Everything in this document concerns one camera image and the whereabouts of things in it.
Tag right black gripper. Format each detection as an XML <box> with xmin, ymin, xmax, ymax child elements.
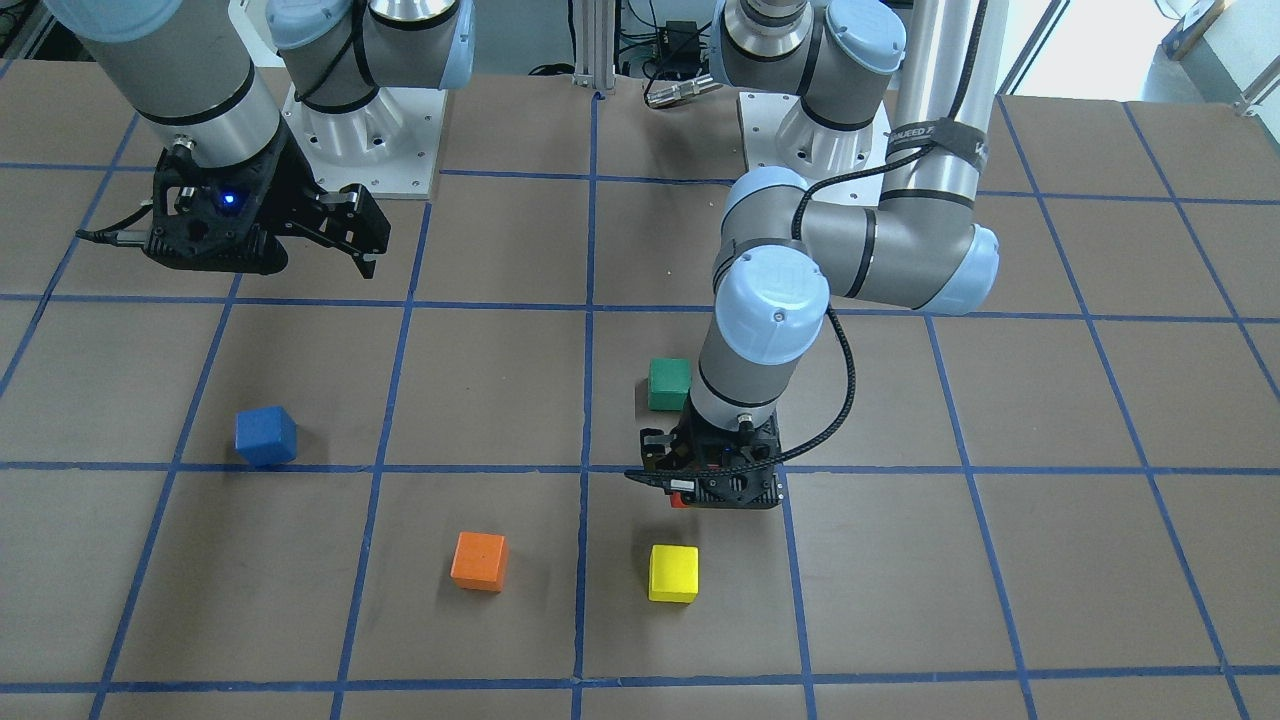
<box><xmin>262</xmin><ymin>126</ymin><xmax>390</xmax><ymax>281</ymax></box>

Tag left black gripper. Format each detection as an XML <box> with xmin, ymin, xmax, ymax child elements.
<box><xmin>640</xmin><ymin>405</ymin><xmax>762</xmax><ymax>480</ymax></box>

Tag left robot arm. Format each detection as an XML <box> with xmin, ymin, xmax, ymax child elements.
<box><xmin>628</xmin><ymin>1</ymin><xmax>1009</xmax><ymax>495</ymax></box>

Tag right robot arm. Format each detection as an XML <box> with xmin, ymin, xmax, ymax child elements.
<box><xmin>47</xmin><ymin>1</ymin><xmax>475</xmax><ymax>279</ymax></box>

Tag green wooden block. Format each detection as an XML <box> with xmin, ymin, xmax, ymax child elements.
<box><xmin>646</xmin><ymin>357</ymin><xmax>691</xmax><ymax>413</ymax></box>

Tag yellow wooden block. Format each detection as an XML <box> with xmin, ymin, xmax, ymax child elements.
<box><xmin>646</xmin><ymin>544</ymin><xmax>700</xmax><ymax>603</ymax></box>

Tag blue wooden block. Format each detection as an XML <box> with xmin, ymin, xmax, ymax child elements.
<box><xmin>234</xmin><ymin>405</ymin><xmax>298</xmax><ymax>468</ymax></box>

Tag orange wooden block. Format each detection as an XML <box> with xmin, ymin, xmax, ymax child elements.
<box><xmin>449</xmin><ymin>530</ymin><xmax>509</xmax><ymax>593</ymax></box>

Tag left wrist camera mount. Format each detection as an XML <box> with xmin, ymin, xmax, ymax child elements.
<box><xmin>623</xmin><ymin>416</ymin><xmax>783</xmax><ymax>510</ymax></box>

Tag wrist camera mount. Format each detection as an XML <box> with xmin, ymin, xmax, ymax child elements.
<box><xmin>623</xmin><ymin>416</ymin><xmax>783</xmax><ymax>510</ymax></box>
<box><xmin>77</xmin><ymin>140</ymin><xmax>293</xmax><ymax>274</ymax></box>

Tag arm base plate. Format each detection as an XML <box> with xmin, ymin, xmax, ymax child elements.
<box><xmin>282</xmin><ymin>87</ymin><xmax>451</xmax><ymax>201</ymax></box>
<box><xmin>739</xmin><ymin>92</ymin><xmax>891</xmax><ymax>184</ymax></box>

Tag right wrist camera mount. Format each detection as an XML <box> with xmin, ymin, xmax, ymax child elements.
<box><xmin>77</xmin><ymin>140</ymin><xmax>293</xmax><ymax>274</ymax></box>

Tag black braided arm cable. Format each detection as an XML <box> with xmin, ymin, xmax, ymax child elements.
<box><xmin>778</xmin><ymin>0</ymin><xmax>991</xmax><ymax>462</ymax></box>

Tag aluminium frame post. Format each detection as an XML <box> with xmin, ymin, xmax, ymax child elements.
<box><xmin>570</xmin><ymin>1</ymin><xmax>618</xmax><ymax>96</ymax></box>

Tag black cable bundle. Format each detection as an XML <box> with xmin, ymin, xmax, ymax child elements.
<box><xmin>529</xmin><ymin>0</ymin><xmax>721</xmax><ymax>81</ymax></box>

